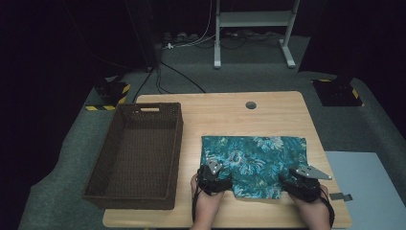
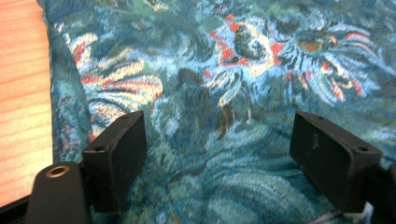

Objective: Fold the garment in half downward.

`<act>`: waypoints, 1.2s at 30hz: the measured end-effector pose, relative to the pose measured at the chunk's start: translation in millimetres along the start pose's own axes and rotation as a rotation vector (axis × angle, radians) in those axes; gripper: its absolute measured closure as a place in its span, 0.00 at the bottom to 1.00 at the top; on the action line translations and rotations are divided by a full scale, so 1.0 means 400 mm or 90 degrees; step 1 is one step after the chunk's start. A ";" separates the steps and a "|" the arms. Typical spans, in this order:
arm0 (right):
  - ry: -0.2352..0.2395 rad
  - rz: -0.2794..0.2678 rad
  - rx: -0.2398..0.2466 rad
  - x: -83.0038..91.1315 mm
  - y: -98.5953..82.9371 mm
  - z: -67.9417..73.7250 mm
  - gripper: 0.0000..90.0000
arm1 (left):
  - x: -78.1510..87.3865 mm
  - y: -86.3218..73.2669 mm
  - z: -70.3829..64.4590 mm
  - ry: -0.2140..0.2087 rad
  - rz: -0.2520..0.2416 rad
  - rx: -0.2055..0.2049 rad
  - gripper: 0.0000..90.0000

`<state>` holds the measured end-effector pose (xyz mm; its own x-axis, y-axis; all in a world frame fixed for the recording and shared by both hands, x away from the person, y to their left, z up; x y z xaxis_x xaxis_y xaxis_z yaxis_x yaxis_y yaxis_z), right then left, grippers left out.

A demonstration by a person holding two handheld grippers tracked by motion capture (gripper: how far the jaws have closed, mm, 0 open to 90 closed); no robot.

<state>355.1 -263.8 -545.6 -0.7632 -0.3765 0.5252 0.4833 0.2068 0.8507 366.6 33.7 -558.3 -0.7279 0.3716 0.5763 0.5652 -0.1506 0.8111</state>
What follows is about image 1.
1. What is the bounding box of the grey tape piece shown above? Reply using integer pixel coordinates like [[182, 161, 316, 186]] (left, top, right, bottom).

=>
[[329, 192, 353, 202]]

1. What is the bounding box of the black base with yellow stripes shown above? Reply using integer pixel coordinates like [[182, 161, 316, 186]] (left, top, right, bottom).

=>
[[84, 76, 132, 112]]

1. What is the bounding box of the teal floral shirt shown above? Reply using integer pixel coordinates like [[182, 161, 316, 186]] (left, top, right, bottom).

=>
[[200, 135, 308, 200]]

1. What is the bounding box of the white metal stand frame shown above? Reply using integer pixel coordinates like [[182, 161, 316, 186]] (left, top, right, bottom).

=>
[[214, 0, 301, 70]]

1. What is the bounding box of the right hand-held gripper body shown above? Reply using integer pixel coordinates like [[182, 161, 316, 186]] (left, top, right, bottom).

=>
[[288, 164, 333, 203]]

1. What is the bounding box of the black stand base plate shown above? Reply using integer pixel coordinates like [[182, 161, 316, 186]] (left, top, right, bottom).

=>
[[311, 75, 365, 107]]

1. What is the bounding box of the light grey board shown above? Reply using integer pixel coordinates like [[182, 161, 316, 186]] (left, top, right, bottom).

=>
[[325, 150, 406, 230]]

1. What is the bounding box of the black floor cable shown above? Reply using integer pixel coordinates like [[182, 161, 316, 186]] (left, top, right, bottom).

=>
[[159, 59, 207, 94], [132, 65, 156, 104]]

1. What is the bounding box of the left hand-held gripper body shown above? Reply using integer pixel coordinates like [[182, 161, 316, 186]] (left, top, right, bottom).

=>
[[196, 159, 226, 196]]

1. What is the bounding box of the brown wicker basket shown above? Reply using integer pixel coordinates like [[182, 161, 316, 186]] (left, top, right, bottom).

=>
[[81, 102, 185, 211]]

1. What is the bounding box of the black cable tangle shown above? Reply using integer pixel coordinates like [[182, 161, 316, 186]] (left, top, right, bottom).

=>
[[219, 30, 276, 51]]

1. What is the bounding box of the right hand-held gripper cable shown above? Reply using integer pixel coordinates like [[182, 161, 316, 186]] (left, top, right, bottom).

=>
[[320, 188, 336, 228]]

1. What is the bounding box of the left hand-held gripper cable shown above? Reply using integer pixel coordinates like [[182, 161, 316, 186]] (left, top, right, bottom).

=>
[[191, 169, 205, 223]]

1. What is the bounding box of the person's right hand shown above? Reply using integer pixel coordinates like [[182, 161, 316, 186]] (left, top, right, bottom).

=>
[[288, 183, 332, 230]]

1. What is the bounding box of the grey floor carpet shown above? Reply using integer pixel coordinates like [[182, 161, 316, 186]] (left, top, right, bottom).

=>
[[12, 33, 406, 230]]

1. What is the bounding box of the hand-held gripper cable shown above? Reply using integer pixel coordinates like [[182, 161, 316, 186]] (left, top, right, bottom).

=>
[[320, 188, 336, 228], [191, 169, 205, 223]]

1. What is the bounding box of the white cable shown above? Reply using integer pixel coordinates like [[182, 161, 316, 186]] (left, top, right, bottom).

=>
[[162, 0, 218, 50]]

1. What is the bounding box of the dark power strip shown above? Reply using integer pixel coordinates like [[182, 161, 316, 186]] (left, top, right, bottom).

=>
[[162, 31, 200, 44]]

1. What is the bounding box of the person's left hand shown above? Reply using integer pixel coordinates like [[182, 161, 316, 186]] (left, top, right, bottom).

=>
[[190, 173, 225, 230]]

